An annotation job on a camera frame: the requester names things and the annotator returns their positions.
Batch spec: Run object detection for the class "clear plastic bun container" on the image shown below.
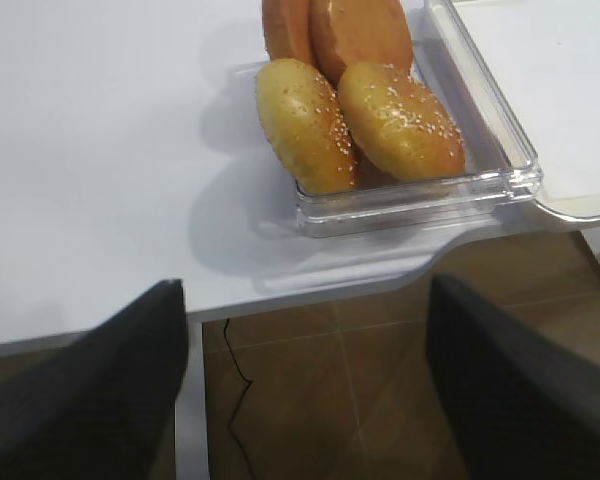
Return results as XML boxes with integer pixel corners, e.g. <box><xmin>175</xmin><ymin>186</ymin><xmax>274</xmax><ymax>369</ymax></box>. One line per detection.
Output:
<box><xmin>247</xmin><ymin>1</ymin><xmax>542</xmax><ymax>238</ymax></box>

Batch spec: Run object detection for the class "sesame bun top left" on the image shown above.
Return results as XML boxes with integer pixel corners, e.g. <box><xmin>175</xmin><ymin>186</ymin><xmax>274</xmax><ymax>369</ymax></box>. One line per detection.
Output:
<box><xmin>256</xmin><ymin>58</ymin><xmax>357</xmax><ymax>195</ymax></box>

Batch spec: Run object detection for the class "black cable on floor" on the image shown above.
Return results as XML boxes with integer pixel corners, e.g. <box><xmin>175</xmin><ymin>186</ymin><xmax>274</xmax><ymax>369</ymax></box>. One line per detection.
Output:
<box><xmin>222</xmin><ymin>317</ymin><xmax>254</xmax><ymax>480</ymax></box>

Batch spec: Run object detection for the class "silver metal tray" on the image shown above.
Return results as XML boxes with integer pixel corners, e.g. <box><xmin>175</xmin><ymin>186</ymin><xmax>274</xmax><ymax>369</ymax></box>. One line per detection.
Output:
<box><xmin>426</xmin><ymin>0</ymin><xmax>600</xmax><ymax>225</ymax></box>

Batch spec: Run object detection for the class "plain brown bun bottom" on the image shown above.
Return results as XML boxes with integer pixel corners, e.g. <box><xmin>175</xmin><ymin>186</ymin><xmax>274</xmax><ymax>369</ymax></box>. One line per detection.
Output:
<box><xmin>262</xmin><ymin>0</ymin><xmax>317</xmax><ymax>66</ymax></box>

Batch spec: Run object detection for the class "sesame bun top right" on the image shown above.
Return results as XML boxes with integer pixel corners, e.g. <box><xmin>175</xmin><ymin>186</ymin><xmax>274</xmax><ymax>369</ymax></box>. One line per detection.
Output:
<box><xmin>338</xmin><ymin>62</ymin><xmax>466</xmax><ymax>182</ymax></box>

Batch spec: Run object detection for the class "plain bun bottom half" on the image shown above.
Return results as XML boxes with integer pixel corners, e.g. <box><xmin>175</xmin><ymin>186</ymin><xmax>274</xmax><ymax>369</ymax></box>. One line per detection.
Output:
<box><xmin>309</xmin><ymin>0</ymin><xmax>414</xmax><ymax>85</ymax></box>

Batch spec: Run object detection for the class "sesame bun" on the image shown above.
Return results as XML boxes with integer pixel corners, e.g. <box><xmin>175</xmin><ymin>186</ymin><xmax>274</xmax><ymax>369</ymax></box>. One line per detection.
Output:
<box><xmin>256</xmin><ymin>58</ymin><xmax>357</xmax><ymax>195</ymax></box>
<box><xmin>338</xmin><ymin>62</ymin><xmax>466</xmax><ymax>182</ymax></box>

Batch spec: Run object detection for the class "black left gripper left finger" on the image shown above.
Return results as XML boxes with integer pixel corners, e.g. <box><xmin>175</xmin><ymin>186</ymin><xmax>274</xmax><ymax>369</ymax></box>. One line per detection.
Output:
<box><xmin>0</xmin><ymin>280</ymin><xmax>187</xmax><ymax>479</ymax></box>

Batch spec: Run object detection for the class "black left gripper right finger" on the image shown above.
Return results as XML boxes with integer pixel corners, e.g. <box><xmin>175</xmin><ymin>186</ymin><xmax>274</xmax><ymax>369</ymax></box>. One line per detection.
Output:
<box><xmin>426</xmin><ymin>275</ymin><xmax>600</xmax><ymax>479</ymax></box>

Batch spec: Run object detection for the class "white paper tray liner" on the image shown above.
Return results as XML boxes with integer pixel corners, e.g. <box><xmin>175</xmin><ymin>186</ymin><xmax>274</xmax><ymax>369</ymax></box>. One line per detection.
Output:
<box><xmin>452</xmin><ymin>0</ymin><xmax>600</xmax><ymax>204</ymax></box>

